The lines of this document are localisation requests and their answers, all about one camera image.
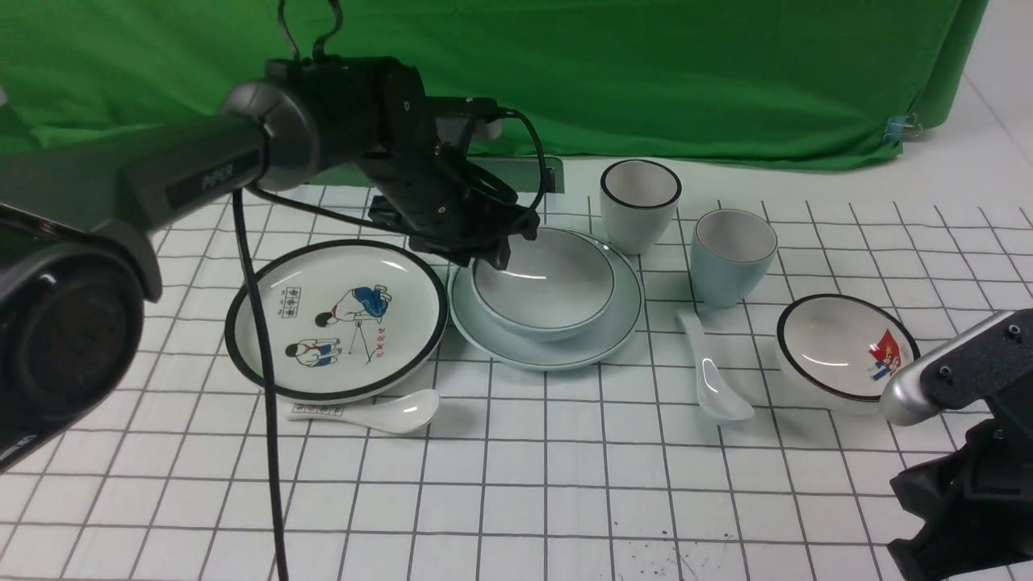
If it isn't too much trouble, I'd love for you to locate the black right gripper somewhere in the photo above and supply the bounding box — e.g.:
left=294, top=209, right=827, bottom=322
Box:
left=888, top=419, right=1032, bottom=580

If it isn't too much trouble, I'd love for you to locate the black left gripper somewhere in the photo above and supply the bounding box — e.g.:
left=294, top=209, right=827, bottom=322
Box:
left=357, top=97, right=542, bottom=270

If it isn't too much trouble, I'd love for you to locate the pale blue bowl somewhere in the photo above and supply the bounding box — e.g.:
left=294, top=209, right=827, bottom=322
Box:
left=470, top=228, right=617, bottom=342

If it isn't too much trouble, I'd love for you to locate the pale blue cup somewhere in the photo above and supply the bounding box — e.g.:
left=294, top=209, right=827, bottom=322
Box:
left=689, top=209, right=778, bottom=308

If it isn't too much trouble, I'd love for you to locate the plain white spoon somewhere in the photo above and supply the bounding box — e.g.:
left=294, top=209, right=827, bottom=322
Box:
left=676, top=308, right=754, bottom=426

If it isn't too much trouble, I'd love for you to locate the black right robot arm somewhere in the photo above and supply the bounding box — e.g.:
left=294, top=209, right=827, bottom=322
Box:
left=880, top=308, right=1032, bottom=580

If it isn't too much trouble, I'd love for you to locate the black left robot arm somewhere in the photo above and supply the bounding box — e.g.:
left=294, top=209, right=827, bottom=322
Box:
left=1, top=55, right=540, bottom=470

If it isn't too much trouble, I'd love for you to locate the pale blue plate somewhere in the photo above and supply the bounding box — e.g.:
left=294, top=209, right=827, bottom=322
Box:
left=446, top=246, right=645, bottom=371

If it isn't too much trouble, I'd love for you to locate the white cup with black rim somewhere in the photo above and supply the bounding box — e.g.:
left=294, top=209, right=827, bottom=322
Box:
left=599, top=159, right=683, bottom=255

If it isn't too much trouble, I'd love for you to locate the white plate with cartoon figures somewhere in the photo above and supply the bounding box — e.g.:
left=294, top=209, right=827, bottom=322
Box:
left=256, top=240, right=449, bottom=404

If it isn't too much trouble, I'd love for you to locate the white bowl with red flag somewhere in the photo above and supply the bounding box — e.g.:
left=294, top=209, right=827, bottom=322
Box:
left=776, top=294, right=920, bottom=415

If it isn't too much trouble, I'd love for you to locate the green backdrop cloth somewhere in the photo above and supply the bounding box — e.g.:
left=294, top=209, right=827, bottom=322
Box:
left=1, top=1, right=987, bottom=170

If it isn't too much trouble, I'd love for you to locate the blue binder clip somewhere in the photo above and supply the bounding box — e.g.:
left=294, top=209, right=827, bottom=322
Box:
left=882, top=111, right=925, bottom=144

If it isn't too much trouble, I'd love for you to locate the white spoon with printed handle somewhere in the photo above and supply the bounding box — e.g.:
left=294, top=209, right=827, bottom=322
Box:
left=279, top=389, right=441, bottom=435

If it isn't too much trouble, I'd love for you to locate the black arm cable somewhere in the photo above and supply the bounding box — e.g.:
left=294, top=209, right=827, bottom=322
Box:
left=231, top=0, right=550, bottom=581

